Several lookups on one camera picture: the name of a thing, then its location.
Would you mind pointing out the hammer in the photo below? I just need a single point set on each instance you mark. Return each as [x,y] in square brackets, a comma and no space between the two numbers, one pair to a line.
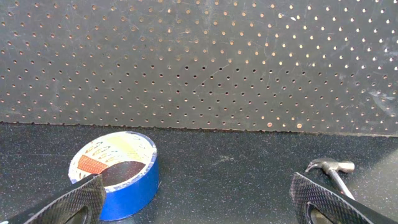
[332,168]

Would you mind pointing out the roll of blue tape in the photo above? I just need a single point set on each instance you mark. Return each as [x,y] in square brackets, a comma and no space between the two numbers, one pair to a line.
[133,193]

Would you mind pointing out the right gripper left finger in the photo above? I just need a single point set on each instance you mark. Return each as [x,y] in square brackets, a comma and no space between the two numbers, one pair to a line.
[77,199]

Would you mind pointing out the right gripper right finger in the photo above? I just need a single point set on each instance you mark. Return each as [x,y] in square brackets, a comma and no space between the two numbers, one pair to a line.
[320,196]

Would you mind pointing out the black pegboard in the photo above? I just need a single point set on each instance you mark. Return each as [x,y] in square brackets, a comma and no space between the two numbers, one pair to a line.
[199,62]

